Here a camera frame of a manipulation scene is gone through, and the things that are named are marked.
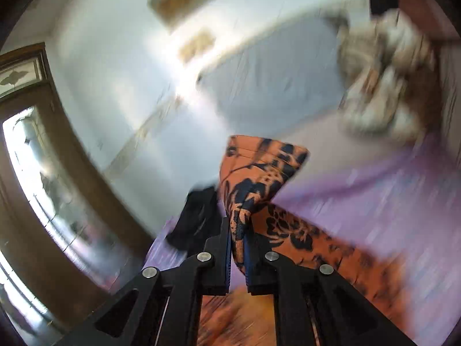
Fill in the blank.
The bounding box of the orange black floral garment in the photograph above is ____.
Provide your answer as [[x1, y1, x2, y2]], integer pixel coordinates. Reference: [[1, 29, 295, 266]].
[[198, 135, 410, 345]]

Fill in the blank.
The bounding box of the black small garment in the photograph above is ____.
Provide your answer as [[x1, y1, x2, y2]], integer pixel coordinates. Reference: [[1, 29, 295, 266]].
[[166, 187, 222, 257]]

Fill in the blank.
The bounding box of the wooden stained glass door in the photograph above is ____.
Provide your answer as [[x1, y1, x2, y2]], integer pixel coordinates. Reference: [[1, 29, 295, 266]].
[[1, 43, 152, 330]]

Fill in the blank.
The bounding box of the purple floral bed sheet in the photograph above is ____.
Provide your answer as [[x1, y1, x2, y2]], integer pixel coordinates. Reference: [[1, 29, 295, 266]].
[[145, 129, 461, 346]]

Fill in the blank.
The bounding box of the beige mattress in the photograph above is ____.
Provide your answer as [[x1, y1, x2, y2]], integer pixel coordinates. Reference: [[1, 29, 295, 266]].
[[230, 109, 365, 159]]

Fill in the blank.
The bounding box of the cream brown floral blanket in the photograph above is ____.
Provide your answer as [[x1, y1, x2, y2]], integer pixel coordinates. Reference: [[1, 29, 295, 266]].
[[326, 10, 441, 144]]

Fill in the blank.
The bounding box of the grey pillow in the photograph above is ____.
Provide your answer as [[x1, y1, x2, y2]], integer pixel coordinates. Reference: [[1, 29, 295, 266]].
[[197, 16, 345, 138]]

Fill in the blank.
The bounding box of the brown wooden headboard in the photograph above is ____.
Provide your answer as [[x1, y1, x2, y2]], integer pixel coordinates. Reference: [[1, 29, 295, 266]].
[[398, 0, 460, 41]]

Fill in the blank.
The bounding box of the small framed wall picture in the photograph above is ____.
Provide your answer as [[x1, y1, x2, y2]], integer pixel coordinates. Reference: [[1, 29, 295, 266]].
[[179, 30, 216, 63]]

